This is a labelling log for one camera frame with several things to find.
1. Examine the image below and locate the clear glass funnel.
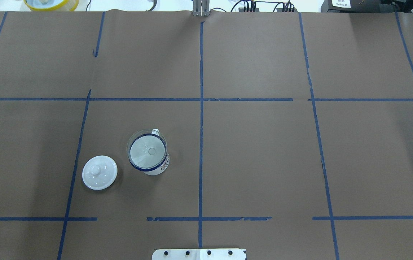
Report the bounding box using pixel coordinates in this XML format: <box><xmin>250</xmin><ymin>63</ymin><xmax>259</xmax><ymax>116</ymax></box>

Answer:
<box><xmin>127</xmin><ymin>129</ymin><xmax>167</xmax><ymax>171</ymax></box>

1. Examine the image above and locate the white mug lid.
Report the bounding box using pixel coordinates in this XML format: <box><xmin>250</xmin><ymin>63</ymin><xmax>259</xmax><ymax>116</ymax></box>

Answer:
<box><xmin>82</xmin><ymin>155</ymin><xmax>118</xmax><ymax>190</ymax></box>

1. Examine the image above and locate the white enamel mug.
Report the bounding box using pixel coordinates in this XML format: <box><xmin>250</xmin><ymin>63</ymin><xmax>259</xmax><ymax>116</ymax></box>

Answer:
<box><xmin>129</xmin><ymin>129</ymin><xmax>170</xmax><ymax>176</ymax></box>

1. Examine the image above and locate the orange black connector block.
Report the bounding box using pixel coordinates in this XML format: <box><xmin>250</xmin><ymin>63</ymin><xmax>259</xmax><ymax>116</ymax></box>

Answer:
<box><xmin>230</xmin><ymin>0</ymin><xmax>259</xmax><ymax>13</ymax></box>

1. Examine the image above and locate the black box device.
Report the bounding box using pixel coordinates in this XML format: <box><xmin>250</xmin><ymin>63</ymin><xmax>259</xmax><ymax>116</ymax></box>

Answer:
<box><xmin>320</xmin><ymin>0</ymin><xmax>400</xmax><ymax>13</ymax></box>

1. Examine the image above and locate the yellow white round container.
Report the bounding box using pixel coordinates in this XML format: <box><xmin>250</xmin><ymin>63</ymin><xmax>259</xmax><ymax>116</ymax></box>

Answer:
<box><xmin>23</xmin><ymin>0</ymin><xmax>79</xmax><ymax>12</ymax></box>

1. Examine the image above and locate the aluminium frame post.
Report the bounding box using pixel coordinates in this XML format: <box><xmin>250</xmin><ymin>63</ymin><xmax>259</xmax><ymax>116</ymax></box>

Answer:
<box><xmin>192</xmin><ymin>0</ymin><xmax>211</xmax><ymax>17</ymax></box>

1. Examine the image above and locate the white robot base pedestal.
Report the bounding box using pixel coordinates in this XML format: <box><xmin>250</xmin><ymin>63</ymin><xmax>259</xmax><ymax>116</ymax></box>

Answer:
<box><xmin>151</xmin><ymin>248</ymin><xmax>247</xmax><ymax>260</ymax></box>

